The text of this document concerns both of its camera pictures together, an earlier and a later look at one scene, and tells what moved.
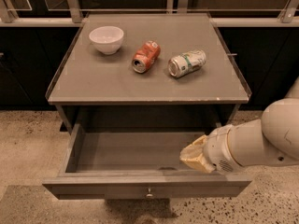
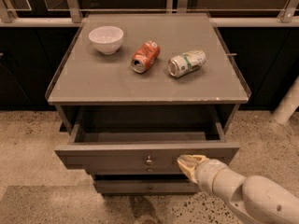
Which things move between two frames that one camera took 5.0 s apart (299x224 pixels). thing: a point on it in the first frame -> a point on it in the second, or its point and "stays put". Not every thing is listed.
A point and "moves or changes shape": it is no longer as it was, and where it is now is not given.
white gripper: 219,149 -> 206,172
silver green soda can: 186,63 stays put
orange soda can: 146,56 stays put
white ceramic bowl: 106,39 stays put
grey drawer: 136,165 moves or changes shape
